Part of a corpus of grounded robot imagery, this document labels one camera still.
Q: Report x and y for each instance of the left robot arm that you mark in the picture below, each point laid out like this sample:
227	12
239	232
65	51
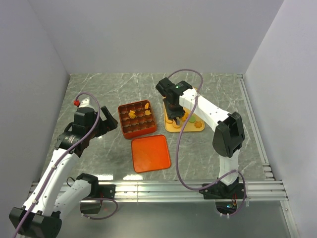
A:
42	214

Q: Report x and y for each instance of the orange cookie tin box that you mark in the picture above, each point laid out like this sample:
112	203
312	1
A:
141	124

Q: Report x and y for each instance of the round beige biscuit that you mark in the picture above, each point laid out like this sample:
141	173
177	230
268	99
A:
175	125
168	121

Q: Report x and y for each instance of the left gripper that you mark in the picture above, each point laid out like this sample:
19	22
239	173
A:
107	125

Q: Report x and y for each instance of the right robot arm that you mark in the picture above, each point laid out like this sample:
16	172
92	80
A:
228	128

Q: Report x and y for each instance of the orange tin lid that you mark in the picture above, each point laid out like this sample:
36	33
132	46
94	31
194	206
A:
150	153

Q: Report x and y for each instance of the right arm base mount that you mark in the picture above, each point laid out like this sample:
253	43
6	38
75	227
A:
221	191

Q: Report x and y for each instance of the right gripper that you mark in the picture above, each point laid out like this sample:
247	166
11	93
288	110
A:
180	113

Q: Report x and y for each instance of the yellow cookie tray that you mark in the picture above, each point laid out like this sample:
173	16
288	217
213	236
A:
189	126

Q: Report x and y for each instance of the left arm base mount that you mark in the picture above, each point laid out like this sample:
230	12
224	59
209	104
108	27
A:
99	194

